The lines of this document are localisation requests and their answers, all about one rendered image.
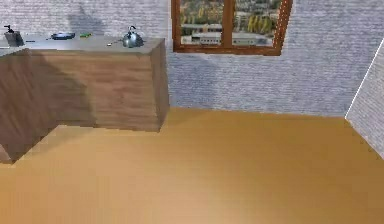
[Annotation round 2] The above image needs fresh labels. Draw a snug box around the dark blue frying pan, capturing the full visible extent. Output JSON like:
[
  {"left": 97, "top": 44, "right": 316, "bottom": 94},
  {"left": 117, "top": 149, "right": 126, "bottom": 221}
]
[{"left": 46, "top": 31, "right": 77, "bottom": 41}]

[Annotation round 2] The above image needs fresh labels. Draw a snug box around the brown framed window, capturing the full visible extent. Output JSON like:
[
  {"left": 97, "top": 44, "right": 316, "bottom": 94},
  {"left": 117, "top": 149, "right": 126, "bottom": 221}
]
[{"left": 170, "top": 0, "right": 294, "bottom": 57}]

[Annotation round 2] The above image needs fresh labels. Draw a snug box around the brown wooden kitchen counter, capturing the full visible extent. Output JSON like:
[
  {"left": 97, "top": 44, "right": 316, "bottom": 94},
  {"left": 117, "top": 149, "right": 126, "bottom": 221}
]
[{"left": 0, "top": 34, "right": 171, "bottom": 165}]

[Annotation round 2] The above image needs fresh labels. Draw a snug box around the grey metal kettle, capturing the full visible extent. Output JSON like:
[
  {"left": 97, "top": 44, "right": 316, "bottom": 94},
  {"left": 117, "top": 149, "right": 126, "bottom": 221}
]
[{"left": 121, "top": 25, "right": 145, "bottom": 49}]

